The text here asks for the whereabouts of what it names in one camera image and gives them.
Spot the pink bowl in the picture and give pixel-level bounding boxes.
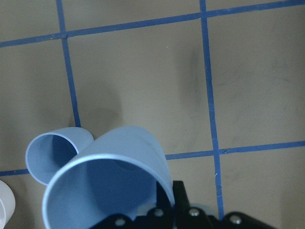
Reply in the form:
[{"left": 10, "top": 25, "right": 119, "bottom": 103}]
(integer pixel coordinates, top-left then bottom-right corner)
[{"left": 0, "top": 180, "right": 16, "bottom": 229}]

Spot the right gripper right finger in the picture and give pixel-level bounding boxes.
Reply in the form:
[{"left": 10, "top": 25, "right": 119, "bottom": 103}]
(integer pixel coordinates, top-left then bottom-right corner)
[{"left": 173, "top": 180, "right": 273, "bottom": 229}]

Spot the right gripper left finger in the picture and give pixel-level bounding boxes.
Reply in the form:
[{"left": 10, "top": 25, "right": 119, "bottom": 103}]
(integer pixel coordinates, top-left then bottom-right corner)
[{"left": 92, "top": 183, "right": 174, "bottom": 229}]

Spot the blue cup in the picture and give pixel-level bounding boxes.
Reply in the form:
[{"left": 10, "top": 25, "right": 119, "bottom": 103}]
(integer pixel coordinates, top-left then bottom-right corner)
[
  {"left": 42, "top": 126, "right": 175, "bottom": 229},
  {"left": 25, "top": 127, "right": 94, "bottom": 186}
]

